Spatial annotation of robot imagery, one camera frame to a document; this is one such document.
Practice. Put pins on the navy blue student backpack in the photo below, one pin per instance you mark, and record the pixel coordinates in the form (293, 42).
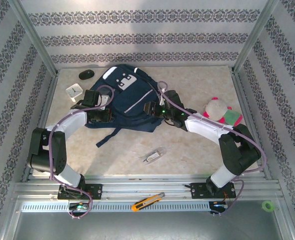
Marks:
(132, 100)

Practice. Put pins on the orange utility knife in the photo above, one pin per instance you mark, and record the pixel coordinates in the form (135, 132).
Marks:
(143, 203)

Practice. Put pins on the aluminium frame post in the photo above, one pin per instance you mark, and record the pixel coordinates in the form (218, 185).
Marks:
(31, 32)
(257, 32)

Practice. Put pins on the white square alarm clock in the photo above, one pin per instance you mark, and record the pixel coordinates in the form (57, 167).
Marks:
(73, 91)

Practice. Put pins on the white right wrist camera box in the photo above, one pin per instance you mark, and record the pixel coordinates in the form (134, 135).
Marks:
(161, 101)

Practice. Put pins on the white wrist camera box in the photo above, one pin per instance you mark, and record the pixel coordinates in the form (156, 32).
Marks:
(161, 101)
(105, 100)

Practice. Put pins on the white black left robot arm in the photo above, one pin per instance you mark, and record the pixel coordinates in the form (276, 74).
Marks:
(72, 122)

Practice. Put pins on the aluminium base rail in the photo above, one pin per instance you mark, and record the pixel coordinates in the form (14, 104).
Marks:
(142, 186)

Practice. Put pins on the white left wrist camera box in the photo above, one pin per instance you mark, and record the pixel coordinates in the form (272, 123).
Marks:
(105, 100)

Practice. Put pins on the black computer mouse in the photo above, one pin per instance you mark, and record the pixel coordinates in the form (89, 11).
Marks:
(86, 75)

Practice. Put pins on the small circuit board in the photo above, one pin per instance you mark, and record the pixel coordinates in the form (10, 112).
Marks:
(78, 207)
(218, 206)

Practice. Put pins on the aluminium side rail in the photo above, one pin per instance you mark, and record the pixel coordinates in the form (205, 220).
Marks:
(239, 87)
(47, 105)

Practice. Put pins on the green tape roll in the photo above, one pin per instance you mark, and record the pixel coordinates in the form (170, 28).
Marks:
(264, 206)

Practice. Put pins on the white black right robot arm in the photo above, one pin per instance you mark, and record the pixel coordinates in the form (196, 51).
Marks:
(205, 127)

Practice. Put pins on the white pink green plush toy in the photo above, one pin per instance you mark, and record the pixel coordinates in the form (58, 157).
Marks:
(216, 107)

